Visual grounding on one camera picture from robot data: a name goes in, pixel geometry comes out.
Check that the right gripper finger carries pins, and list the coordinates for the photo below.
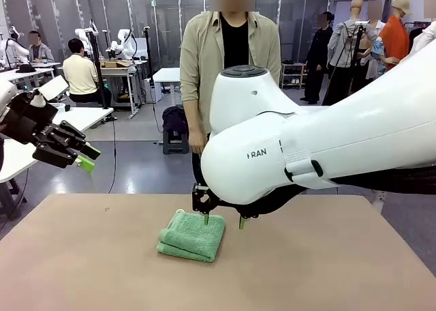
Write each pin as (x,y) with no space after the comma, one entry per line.
(242,222)
(199,202)

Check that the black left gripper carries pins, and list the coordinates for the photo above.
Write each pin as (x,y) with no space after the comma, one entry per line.
(24,120)

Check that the green terry towel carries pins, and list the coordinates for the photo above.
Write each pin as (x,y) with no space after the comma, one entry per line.
(194,236)

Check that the person's right forearm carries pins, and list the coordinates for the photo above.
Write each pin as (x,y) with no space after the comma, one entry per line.
(194,116)

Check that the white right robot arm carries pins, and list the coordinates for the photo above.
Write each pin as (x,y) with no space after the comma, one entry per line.
(306,137)

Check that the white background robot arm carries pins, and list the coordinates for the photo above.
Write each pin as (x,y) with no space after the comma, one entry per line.
(83,38)
(13,48)
(124,45)

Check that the person's right hand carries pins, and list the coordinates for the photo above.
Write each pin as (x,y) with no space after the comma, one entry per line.
(197,142)

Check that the small black device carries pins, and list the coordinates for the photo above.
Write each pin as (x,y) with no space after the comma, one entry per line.
(67,107)

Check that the clear plastic bin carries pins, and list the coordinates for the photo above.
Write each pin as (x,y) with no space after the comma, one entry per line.
(60,107)

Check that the white work table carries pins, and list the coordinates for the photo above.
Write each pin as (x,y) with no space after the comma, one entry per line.
(88,115)

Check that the black step stool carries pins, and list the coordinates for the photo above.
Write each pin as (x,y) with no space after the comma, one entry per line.
(173,144)

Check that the seated person in yellow shirt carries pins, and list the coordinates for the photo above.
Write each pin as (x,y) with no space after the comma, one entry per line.
(80,75)

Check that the white office desk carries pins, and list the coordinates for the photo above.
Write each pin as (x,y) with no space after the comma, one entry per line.
(20,75)

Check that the black pole stand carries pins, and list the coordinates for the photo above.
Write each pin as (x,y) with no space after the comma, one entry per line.
(148,58)
(97,69)

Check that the black hat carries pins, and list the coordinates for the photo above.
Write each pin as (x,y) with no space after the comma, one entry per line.
(25,69)

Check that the black bag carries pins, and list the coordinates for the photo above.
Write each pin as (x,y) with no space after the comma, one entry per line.
(173,118)

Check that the white robot desk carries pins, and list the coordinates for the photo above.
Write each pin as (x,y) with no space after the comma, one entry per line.
(119,72)

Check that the cardboard box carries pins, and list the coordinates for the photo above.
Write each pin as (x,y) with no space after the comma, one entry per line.
(116,64)

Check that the seated person in grey jacket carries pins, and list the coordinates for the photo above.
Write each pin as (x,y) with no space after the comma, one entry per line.
(39,50)

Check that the white standing desk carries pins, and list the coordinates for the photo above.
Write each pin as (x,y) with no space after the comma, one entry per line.
(167,75)

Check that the person in beige shirt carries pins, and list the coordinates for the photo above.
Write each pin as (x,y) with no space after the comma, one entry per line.
(201,69)

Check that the wooden shoe shelf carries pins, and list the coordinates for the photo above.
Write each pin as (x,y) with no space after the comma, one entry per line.
(293,75)

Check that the person in black clothes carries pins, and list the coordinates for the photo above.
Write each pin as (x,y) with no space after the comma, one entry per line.
(316,58)

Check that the black tripod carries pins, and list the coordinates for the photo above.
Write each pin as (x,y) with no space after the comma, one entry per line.
(354,52)

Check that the mannequin in grey shirt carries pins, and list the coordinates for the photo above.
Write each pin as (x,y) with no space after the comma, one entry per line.
(347,45)

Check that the figure in blue floral dress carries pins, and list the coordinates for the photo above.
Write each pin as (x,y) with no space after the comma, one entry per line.
(378,52)

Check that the mannequin in orange shirt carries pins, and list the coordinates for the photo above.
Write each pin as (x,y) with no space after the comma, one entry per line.
(395,41)

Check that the mannequin in orange trousers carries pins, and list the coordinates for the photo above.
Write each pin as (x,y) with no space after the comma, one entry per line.
(425,34)

